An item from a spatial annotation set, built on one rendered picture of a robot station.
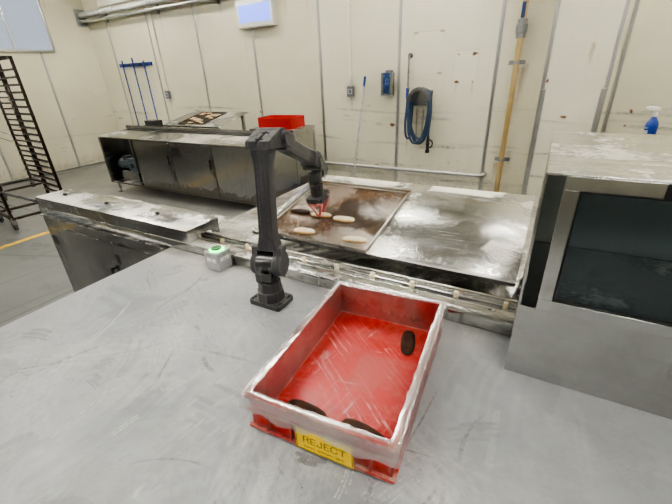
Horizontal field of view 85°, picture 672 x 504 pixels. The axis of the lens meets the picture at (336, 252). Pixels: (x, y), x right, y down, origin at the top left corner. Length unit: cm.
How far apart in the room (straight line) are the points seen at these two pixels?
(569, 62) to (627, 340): 366
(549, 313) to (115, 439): 95
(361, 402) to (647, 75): 431
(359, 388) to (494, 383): 32
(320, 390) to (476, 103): 422
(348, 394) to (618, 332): 57
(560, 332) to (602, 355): 9
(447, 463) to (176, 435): 55
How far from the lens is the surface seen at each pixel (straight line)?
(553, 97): 441
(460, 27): 483
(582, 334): 94
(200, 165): 480
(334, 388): 91
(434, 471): 81
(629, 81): 474
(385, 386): 92
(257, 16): 597
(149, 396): 103
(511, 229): 150
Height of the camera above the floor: 149
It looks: 26 degrees down
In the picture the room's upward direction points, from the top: 3 degrees counter-clockwise
